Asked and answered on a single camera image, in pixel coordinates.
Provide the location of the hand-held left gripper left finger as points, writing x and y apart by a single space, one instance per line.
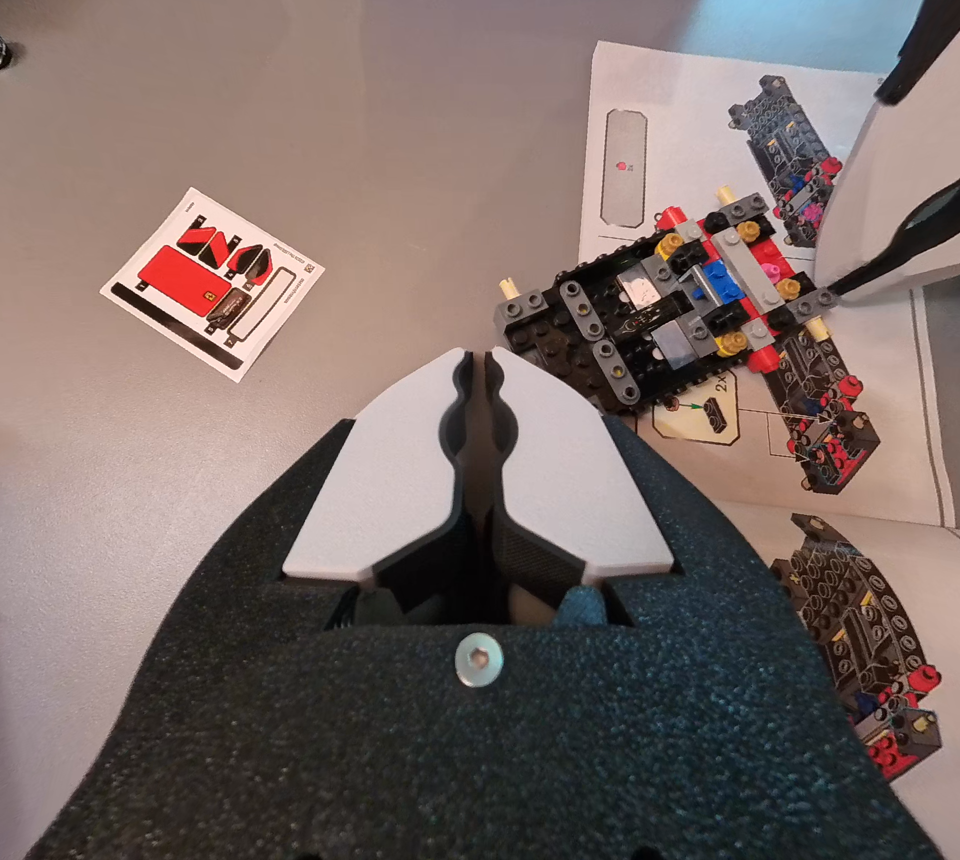
375 485

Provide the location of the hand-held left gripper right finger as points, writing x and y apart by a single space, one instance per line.
577 485

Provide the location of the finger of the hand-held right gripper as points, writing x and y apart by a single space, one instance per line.
937 267
885 162

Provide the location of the pink round lego stud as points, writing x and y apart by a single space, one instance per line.
770 273

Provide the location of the lego car chassis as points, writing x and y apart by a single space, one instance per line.
600 320

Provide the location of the lego instruction booklet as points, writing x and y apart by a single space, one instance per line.
675 87

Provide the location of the lego sticker sheet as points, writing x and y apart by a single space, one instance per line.
180 275

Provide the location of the small black shiny cap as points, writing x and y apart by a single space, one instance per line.
6 54

